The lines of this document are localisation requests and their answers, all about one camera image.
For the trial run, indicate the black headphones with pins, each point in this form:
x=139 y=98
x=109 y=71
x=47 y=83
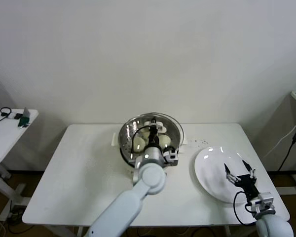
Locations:
x=2 y=113

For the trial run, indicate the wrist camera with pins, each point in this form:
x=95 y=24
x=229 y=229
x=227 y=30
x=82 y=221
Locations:
x=171 y=156
x=265 y=201

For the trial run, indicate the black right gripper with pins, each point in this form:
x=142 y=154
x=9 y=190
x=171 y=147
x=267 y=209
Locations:
x=246 y=184

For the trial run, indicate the floor power strip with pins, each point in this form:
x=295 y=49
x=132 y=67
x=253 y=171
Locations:
x=14 y=214

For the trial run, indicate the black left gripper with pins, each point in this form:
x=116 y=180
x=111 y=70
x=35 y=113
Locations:
x=153 y=137

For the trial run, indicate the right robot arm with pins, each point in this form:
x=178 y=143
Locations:
x=273 y=224

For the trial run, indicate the white electric cooker pot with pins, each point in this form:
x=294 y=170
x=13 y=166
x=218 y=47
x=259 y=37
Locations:
x=128 y=169

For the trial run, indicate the white table leg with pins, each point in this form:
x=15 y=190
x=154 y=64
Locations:
x=79 y=230
x=227 y=230

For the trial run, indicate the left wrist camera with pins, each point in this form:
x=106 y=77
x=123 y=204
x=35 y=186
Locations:
x=171 y=156

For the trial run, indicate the white side table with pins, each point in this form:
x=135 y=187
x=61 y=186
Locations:
x=5 y=143

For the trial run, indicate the perforated steel steamer basket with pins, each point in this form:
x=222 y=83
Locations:
x=126 y=154

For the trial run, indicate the round glass pot lid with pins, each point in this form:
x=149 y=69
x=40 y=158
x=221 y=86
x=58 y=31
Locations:
x=161 y=128

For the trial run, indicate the green circuit board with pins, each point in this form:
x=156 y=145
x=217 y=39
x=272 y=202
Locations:
x=23 y=122

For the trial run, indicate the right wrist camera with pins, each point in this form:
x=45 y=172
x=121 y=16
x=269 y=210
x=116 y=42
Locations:
x=265 y=201

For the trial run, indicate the white oval plate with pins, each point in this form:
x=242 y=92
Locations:
x=212 y=168

